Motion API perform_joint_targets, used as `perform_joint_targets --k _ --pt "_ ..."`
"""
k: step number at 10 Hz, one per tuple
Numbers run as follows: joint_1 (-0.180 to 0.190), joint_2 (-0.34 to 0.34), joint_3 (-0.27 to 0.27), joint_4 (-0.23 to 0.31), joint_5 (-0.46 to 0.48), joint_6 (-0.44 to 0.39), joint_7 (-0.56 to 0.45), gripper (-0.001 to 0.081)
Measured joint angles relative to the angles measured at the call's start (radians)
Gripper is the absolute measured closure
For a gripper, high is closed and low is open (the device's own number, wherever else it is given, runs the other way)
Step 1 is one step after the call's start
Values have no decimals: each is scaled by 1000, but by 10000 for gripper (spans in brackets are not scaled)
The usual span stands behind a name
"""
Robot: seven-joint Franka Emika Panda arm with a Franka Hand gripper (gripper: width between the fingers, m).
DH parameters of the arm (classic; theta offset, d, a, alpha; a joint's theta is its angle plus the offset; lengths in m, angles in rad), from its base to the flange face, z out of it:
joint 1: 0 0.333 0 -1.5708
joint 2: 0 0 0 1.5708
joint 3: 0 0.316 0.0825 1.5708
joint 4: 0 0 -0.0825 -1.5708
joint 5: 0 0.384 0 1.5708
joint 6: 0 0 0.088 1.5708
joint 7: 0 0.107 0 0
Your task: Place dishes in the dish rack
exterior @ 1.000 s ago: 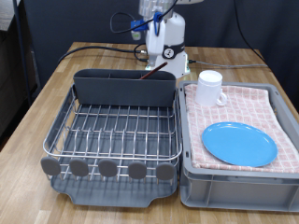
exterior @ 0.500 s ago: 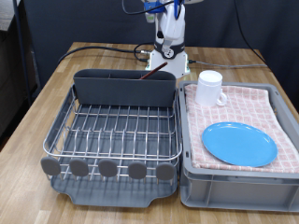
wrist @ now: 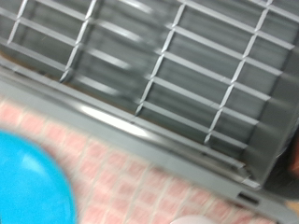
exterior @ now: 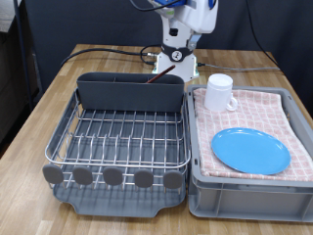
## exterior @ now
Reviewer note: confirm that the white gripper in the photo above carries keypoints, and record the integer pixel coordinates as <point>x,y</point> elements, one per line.
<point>202,16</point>

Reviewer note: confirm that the grey plastic crate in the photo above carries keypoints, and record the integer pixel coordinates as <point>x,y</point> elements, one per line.
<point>247,202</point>

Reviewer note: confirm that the dark blue backdrop curtain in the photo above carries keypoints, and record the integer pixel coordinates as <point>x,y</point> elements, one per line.
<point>98,23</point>

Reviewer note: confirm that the pink checkered cloth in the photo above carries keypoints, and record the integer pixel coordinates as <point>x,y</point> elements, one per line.
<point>260,107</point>

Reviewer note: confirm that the dark side cabinet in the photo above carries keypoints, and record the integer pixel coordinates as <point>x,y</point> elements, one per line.
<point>13,91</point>

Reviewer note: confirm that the white mug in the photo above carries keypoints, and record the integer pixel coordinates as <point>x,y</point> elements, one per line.
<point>216,94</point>

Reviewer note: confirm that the blue plate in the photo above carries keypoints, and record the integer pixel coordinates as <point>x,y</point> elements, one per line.
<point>251,151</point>

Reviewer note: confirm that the brown wooden spoon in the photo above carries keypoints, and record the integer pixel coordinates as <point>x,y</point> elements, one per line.
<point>161,74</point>

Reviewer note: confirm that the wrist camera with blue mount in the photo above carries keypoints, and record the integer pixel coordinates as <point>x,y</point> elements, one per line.
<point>169,2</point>

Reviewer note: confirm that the grey plastic drain tray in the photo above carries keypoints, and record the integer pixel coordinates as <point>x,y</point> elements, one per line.
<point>130,205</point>

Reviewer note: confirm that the dark grey cutlery holder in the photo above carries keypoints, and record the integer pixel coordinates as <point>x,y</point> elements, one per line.
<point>130,96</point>

